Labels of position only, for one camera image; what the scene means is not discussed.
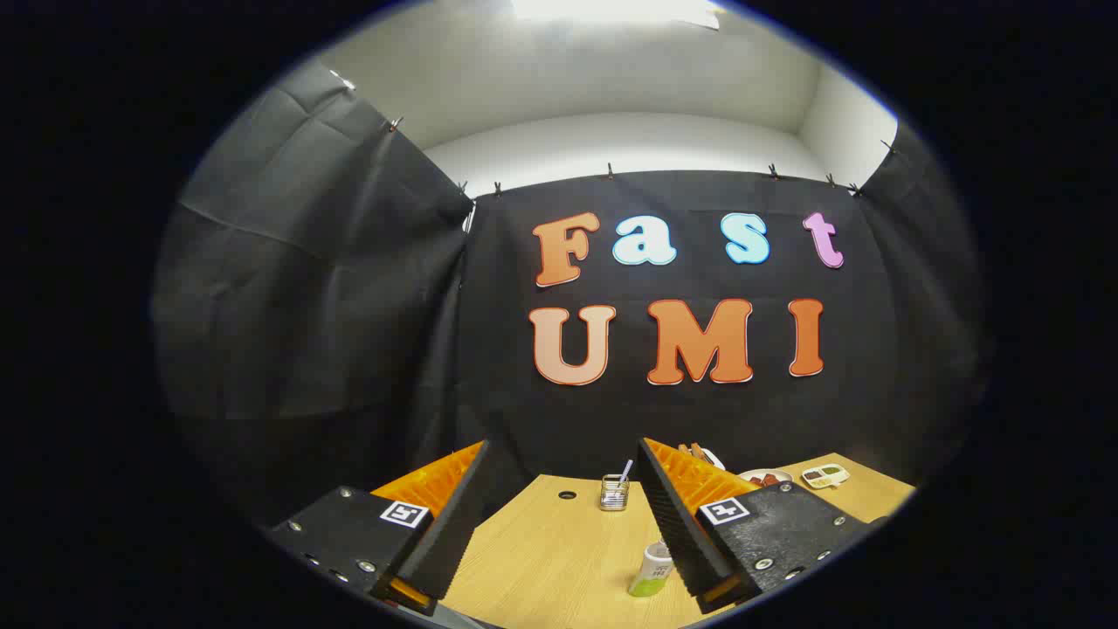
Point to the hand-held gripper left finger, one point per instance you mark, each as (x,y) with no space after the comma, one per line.
(445,524)

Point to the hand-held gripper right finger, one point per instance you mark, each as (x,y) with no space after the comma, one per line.
(677,524)

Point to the white green label juice bottle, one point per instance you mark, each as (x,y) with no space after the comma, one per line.
(651,572)

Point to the cream white appliance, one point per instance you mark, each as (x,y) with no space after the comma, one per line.
(714,457)

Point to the white oval plate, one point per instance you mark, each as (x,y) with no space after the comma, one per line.
(780,475)

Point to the wooden table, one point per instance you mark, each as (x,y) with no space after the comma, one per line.
(559,559)

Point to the white divided condiment dish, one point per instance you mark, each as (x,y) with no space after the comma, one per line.
(825,476)

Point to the ceiling light panel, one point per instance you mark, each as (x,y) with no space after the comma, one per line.
(611,9)

